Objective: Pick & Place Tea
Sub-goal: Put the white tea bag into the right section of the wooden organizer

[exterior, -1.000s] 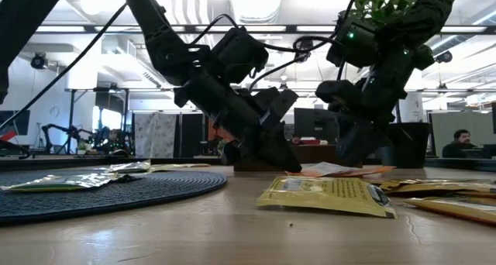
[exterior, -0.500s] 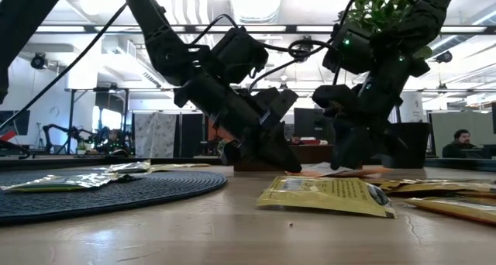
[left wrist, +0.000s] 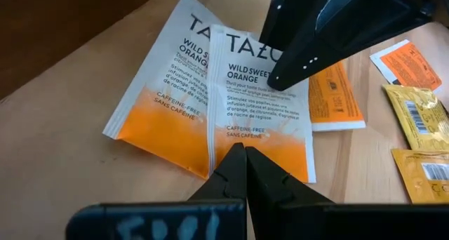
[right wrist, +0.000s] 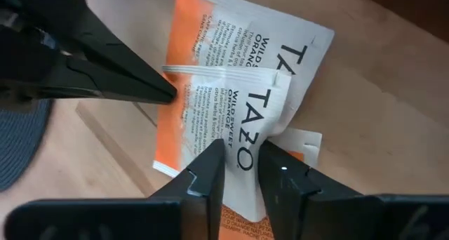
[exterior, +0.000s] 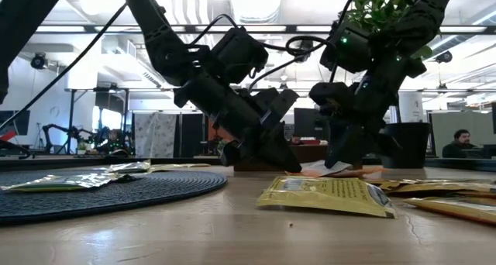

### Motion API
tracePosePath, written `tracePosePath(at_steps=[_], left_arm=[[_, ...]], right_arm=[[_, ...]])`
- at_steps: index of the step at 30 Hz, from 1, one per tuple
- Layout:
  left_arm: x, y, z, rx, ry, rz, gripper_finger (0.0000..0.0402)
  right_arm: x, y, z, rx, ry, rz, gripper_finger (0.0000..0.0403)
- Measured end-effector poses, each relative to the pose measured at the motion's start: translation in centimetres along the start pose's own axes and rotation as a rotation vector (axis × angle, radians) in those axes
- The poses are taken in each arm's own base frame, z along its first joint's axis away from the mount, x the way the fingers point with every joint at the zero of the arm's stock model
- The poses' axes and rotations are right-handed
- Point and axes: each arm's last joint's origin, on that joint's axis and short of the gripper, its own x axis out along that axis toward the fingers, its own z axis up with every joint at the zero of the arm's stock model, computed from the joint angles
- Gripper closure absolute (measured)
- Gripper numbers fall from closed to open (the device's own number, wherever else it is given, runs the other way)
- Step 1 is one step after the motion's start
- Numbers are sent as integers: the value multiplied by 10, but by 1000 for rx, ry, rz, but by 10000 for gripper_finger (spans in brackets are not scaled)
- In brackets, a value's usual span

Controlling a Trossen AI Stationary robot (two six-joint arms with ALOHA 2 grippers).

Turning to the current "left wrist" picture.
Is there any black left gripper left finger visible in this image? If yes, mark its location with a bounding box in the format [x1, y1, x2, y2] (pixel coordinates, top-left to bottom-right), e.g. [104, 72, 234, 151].
[65, 142, 248, 240]

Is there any white orange Tazo tea packet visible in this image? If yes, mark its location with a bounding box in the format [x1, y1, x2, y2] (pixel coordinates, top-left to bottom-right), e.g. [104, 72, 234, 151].
[206, 24, 316, 184]
[102, 0, 225, 180]
[370, 39, 443, 93]
[308, 60, 366, 132]

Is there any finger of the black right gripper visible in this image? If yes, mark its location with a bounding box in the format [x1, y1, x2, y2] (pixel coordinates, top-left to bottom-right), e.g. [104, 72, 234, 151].
[259, 0, 329, 52]
[267, 0, 436, 92]

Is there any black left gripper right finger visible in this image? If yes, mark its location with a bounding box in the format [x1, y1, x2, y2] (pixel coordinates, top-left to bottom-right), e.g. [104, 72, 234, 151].
[246, 146, 449, 240]

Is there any yellow mango tea packet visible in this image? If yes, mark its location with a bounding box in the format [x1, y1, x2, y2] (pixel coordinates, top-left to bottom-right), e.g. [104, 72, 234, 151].
[391, 148, 449, 204]
[382, 84, 449, 152]

